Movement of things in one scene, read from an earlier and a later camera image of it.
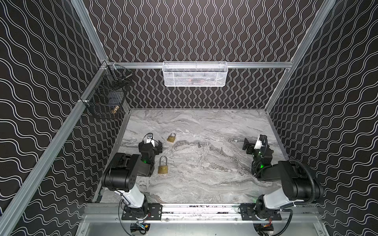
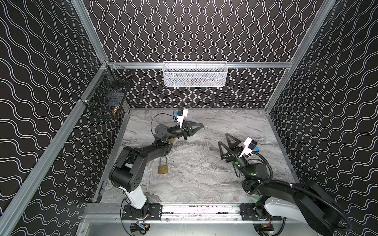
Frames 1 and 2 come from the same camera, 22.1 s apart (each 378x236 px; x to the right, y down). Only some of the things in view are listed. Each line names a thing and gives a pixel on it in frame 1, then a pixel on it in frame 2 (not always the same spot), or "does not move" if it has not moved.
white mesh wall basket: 195,73 does not move
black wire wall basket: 107,95 does not move
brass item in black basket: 117,107 does not move
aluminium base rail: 179,212 does not move
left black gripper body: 150,147 to 185,130
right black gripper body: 252,144 to 233,155
